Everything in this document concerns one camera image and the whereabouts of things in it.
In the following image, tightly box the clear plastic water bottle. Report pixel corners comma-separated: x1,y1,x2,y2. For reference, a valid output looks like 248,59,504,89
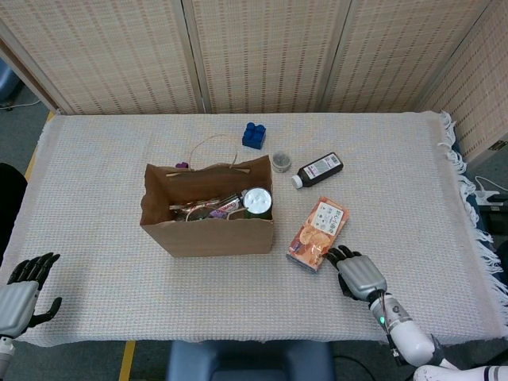
212,193,244,219

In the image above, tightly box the blue building block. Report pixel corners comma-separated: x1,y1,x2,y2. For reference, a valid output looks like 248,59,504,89
241,121,267,151

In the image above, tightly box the gold foil snack packet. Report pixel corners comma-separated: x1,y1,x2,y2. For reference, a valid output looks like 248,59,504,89
169,199,223,215

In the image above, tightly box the black chair back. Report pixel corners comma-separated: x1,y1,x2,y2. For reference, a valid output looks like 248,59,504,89
0,160,29,247

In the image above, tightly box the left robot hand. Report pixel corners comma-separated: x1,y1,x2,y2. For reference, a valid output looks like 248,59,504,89
0,252,63,338

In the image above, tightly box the blue padded seat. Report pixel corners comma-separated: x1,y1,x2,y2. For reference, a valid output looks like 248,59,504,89
165,340,334,381

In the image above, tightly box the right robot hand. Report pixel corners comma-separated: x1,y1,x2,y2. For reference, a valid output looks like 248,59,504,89
325,244,388,301

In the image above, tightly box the white woven tablecloth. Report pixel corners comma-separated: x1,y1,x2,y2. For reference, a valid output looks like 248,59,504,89
0,110,508,348

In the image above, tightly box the woven folding screen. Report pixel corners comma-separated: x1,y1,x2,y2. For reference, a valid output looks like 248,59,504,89
0,0,508,160

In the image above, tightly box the green chips can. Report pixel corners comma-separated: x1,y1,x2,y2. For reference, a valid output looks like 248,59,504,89
242,187,275,220

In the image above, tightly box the brown paper bag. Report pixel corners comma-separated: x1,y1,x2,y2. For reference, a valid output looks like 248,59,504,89
140,134,275,258

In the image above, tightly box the orange biscuit box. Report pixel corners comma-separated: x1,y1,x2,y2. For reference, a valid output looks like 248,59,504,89
285,196,351,275

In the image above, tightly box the dark brown medicine bottle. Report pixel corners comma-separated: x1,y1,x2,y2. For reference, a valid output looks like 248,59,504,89
291,153,344,190

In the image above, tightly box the blue barrel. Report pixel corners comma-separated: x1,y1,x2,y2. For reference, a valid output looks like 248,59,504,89
0,58,21,105

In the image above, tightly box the white power strip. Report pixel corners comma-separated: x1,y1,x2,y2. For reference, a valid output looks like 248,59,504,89
474,176,503,206

